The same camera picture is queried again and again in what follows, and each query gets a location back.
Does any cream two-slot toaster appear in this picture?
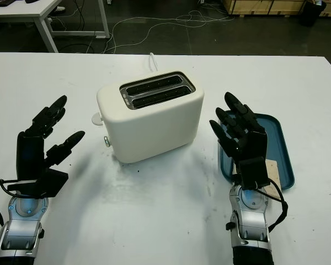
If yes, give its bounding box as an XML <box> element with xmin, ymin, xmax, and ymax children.
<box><xmin>96</xmin><ymin>71</ymin><xmax>205</xmax><ymax>164</ymax></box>

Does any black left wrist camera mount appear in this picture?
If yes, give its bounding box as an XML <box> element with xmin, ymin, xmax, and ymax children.
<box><xmin>7</xmin><ymin>167</ymin><xmax>70</xmax><ymax>198</ymax></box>

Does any blue plastic tray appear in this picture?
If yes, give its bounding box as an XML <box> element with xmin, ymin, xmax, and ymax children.
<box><xmin>217</xmin><ymin>112</ymin><xmax>295</xmax><ymax>191</ymax></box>

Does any pale bread slice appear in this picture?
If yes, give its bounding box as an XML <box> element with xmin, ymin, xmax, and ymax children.
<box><xmin>260</xmin><ymin>158</ymin><xmax>283</xmax><ymax>200</ymax></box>

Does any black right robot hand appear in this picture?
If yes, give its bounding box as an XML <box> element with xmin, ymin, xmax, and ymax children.
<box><xmin>209</xmin><ymin>92</ymin><xmax>269</xmax><ymax>177</ymax></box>

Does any white toaster power cord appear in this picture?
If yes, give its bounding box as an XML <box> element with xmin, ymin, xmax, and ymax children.
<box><xmin>148</xmin><ymin>53</ymin><xmax>159</xmax><ymax>73</ymax></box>

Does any white office desk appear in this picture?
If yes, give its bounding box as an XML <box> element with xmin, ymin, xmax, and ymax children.
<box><xmin>0</xmin><ymin>0</ymin><xmax>110</xmax><ymax>53</ymax></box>

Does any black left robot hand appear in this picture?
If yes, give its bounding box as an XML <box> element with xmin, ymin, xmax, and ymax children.
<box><xmin>15</xmin><ymin>95</ymin><xmax>86</xmax><ymax>183</ymax></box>

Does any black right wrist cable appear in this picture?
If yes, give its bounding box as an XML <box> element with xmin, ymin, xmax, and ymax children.
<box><xmin>253</xmin><ymin>179</ymin><xmax>289</xmax><ymax>232</ymax></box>

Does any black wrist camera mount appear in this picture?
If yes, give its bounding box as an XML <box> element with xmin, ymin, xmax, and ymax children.
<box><xmin>231</xmin><ymin>156</ymin><xmax>271</xmax><ymax>191</ymax></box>
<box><xmin>7</xmin><ymin>167</ymin><xmax>70</xmax><ymax>198</ymax></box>

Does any white floor cable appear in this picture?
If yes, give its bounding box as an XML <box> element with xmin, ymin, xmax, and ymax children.
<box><xmin>103</xmin><ymin>10</ymin><xmax>232</xmax><ymax>53</ymax></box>

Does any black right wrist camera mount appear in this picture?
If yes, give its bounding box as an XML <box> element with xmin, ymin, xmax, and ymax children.
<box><xmin>231</xmin><ymin>156</ymin><xmax>271</xmax><ymax>191</ymax></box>

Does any white toaster lever knob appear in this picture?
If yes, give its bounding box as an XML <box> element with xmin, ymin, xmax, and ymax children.
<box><xmin>90</xmin><ymin>112</ymin><xmax>105</xmax><ymax>125</ymax></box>

